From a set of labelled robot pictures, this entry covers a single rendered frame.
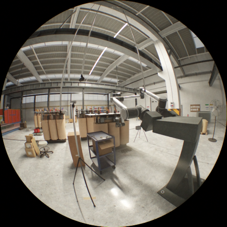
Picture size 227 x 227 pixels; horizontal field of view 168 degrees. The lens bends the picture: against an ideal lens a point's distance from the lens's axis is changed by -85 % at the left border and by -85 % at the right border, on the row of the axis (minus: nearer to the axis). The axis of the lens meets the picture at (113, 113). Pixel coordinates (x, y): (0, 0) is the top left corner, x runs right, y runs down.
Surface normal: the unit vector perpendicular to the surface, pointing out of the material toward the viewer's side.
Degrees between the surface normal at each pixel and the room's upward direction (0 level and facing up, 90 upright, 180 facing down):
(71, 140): 90
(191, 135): 90
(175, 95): 90
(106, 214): 0
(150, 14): 174
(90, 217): 0
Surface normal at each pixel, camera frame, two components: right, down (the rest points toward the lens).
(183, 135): -0.93, 0.04
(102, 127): 0.49, 0.01
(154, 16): 0.08, 1.00
